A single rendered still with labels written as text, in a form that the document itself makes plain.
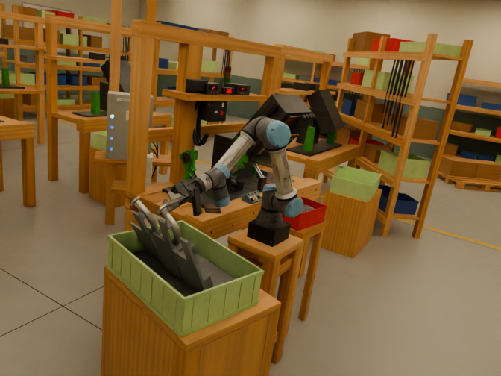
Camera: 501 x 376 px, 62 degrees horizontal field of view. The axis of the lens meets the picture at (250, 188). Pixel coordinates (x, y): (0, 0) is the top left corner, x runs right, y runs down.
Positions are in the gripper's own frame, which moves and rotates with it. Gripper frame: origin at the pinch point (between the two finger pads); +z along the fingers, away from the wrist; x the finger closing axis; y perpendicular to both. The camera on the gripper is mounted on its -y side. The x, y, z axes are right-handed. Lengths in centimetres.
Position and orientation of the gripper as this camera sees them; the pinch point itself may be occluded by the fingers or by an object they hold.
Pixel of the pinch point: (165, 210)
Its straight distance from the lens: 176.4
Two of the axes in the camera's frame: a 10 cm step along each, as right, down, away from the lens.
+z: -7.0, 4.5, -5.5
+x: 4.0, -3.8, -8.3
